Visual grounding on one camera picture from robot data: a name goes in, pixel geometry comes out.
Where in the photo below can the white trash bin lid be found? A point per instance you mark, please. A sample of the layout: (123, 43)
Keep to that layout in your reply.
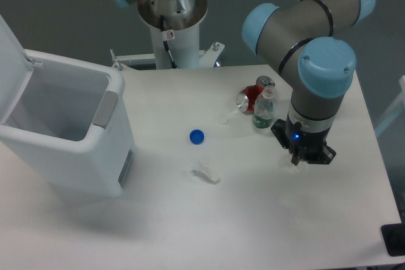
(11, 61)

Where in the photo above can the white trash bin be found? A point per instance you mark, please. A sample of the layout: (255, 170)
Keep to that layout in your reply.
(66, 119)

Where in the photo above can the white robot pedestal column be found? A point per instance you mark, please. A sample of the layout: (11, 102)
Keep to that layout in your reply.
(183, 43)

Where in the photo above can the clear green-label plastic bottle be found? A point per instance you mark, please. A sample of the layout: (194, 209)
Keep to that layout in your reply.
(264, 108)

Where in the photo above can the blue bottle cap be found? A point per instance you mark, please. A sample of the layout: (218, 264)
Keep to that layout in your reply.
(196, 136)

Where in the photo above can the white object at right edge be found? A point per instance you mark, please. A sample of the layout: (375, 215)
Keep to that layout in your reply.
(392, 112)

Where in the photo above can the black device at edge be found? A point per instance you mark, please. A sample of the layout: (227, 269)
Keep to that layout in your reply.
(393, 237)

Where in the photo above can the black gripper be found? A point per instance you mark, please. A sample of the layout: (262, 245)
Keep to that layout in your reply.
(302, 144)

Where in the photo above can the white crumpled paper piece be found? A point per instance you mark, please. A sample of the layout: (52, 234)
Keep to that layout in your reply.
(205, 171)

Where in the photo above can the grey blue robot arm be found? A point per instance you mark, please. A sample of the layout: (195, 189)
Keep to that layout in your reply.
(298, 43)

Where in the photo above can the crushed red soda can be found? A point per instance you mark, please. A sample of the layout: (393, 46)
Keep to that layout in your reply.
(246, 98)

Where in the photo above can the white pedestal base frame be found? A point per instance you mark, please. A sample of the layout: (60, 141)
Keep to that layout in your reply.
(210, 58)

